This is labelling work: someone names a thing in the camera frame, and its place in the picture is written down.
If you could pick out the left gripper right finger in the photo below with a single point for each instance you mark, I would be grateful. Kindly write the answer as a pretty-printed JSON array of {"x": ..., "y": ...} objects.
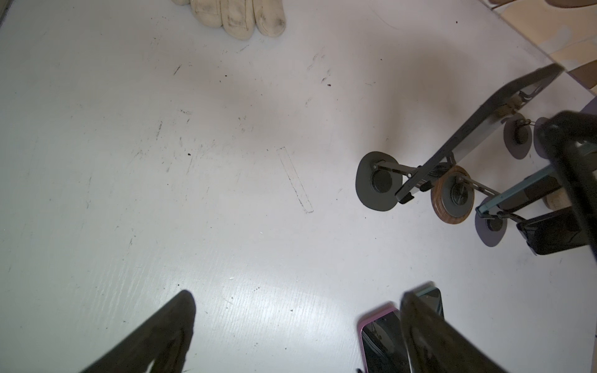
[{"x": 434, "y": 345}]

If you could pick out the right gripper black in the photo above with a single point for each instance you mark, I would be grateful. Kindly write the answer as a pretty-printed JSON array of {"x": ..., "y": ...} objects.
[{"x": 559, "y": 137}]

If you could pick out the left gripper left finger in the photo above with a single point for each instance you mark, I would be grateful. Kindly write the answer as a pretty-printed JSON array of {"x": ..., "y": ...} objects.
[{"x": 160, "y": 344}]

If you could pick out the black phone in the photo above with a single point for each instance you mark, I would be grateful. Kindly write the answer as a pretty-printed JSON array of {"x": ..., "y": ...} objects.
[
  {"x": 554, "y": 232},
  {"x": 503, "y": 104},
  {"x": 533, "y": 188}
]

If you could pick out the phone with purple case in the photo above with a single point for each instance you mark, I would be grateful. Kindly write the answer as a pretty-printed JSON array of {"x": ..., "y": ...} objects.
[{"x": 381, "y": 341}]

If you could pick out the phone with green case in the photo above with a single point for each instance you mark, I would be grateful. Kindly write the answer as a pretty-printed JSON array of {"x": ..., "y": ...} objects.
[{"x": 431, "y": 296}]

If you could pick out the dark grey back stand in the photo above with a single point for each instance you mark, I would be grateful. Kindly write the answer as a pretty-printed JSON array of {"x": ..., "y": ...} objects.
[{"x": 375, "y": 187}]

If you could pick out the lilac back right stand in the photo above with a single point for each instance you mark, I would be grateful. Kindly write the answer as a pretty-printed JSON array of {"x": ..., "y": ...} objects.
[{"x": 490, "y": 226}]

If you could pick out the beige oval sponge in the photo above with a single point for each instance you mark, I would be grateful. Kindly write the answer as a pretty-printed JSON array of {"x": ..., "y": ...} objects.
[{"x": 557, "y": 200}]

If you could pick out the beige work glove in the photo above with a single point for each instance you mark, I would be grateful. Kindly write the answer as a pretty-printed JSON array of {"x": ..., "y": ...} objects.
[{"x": 239, "y": 18}]

